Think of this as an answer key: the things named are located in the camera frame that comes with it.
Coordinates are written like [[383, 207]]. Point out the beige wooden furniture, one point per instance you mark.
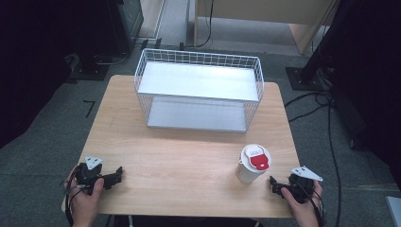
[[268, 9]]

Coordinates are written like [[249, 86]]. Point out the white cup with red lid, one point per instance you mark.
[[252, 165]]

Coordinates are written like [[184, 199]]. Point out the dark curtain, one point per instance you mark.
[[375, 78]]

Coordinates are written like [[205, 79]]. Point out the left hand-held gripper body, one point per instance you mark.
[[86, 176]]

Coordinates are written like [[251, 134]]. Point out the black floor base plate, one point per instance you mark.
[[91, 69]]

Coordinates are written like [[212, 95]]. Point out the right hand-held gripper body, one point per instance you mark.
[[301, 186]]

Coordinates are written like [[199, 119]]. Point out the black metal stand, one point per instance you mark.
[[315, 63]]

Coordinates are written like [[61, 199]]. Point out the person's left hand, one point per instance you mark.
[[83, 205]]

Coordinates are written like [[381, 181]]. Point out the grey flat panel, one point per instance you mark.
[[394, 211]]

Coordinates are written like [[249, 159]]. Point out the dark equipment cabinet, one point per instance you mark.
[[126, 22]]

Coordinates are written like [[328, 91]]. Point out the person's right hand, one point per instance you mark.
[[302, 211]]

